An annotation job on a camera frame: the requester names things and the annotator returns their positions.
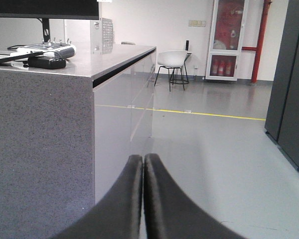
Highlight white shell chair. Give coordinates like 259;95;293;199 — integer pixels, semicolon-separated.
154;50;192;91

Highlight white remote controller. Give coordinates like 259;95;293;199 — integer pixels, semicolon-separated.
7;41;76;59

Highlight black pouch case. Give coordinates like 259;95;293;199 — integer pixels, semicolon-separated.
27;56;66;70

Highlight black monitor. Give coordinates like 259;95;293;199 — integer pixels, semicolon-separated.
0;0;100;43

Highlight silver perforated box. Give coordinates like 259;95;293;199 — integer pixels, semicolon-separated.
90;17;114;54

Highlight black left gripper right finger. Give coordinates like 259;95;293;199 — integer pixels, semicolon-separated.
143;153;241;239

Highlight red vertical pipe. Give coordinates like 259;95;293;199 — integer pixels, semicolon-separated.
242;0;272;84

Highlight grey stone kitchen island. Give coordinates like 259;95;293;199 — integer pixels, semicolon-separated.
0;44;156;239

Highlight dark grey tall cabinet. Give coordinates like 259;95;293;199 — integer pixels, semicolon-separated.
265;0;299;171

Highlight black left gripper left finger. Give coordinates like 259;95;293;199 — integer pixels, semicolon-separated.
53;155;143;239

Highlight white fire extinguisher cabinet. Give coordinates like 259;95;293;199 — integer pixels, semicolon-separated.
205;0;249;81

